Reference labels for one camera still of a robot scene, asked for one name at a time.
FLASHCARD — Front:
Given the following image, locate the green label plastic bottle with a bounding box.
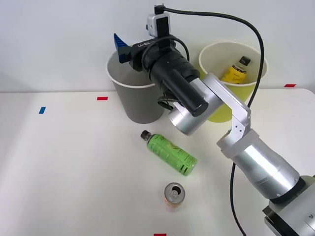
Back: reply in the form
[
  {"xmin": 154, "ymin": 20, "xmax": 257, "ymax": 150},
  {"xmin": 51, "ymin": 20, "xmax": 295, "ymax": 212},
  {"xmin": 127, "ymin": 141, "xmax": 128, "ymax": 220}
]
[{"xmin": 140, "ymin": 130, "xmax": 198, "ymax": 177}]

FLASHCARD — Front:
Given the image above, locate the yellow-green plastic waste bin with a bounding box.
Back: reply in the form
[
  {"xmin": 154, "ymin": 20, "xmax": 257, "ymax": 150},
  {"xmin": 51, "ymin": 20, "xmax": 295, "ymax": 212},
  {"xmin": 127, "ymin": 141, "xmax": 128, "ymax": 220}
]
[{"xmin": 198, "ymin": 41, "xmax": 269, "ymax": 123}]

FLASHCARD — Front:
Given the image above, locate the grey plastic waste bin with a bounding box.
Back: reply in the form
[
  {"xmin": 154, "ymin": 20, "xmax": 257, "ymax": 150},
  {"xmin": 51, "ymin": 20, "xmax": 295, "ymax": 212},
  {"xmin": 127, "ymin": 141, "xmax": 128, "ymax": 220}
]
[{"xmin": 106, "ymin": 44, "xmax": 171, "ymax": 124}]

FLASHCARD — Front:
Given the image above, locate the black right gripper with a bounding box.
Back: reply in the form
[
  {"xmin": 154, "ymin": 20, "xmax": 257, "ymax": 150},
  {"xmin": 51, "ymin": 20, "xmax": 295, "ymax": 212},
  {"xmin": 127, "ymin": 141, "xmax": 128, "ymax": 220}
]
[{"xmin": 113, "ymin": 33, "xmax": 178, "ymax": 73}]

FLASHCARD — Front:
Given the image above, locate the orange drink can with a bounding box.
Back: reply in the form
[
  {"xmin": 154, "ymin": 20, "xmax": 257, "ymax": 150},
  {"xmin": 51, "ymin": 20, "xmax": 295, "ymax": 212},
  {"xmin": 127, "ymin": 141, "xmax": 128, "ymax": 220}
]
[{"xmin": 163, "ymin": 182, "xmax": 186, "ymax": 210}]

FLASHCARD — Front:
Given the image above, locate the yellow label plastic bottle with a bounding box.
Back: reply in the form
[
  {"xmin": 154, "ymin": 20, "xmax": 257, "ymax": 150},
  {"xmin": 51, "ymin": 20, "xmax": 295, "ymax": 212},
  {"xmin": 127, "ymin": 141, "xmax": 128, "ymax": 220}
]
[{"xmin": 220, "ymin": 56, "xmax": 251, "ymax": 85}]

